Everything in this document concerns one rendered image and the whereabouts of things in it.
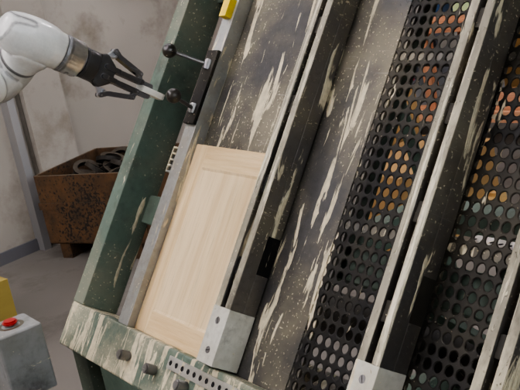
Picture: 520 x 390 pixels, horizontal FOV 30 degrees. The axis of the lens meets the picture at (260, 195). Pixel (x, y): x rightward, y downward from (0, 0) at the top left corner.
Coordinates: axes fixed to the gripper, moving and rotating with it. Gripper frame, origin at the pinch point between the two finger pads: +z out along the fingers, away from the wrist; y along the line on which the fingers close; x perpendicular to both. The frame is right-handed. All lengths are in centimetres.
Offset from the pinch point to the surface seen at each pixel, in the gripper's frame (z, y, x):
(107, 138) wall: 189, -29, -405
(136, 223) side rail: 18.1, 31.7, -17.0
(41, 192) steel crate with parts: 135, 24, -356
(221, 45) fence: 11.6, -17.7, 6.1
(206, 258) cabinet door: 14.0, 35.1, 27.5
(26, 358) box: -2, 73, -11
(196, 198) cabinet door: 14.0, 21.9, 14.8
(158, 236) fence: 11.8, 33.6, 7.0
